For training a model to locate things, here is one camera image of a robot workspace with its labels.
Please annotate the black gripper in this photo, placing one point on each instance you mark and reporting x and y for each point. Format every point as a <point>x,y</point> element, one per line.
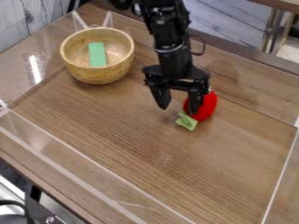
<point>160,82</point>

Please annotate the red plush strawberry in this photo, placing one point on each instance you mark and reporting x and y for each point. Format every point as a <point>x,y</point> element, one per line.
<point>187,120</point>

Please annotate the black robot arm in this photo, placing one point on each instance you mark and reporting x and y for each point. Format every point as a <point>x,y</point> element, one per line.
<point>167,21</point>

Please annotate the wooden bowl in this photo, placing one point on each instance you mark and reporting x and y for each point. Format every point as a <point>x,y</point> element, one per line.
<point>120,55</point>

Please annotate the green rectangular block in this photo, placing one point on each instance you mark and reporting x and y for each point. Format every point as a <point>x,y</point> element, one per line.
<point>96,54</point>

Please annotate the metal table leg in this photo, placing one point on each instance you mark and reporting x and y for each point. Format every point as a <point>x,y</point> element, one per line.
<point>276,30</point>

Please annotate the clear acrylic tray wall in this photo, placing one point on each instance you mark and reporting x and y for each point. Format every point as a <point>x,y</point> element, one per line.
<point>109,155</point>

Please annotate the black table bracket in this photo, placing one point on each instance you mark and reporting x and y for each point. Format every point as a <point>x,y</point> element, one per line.
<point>37,213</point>

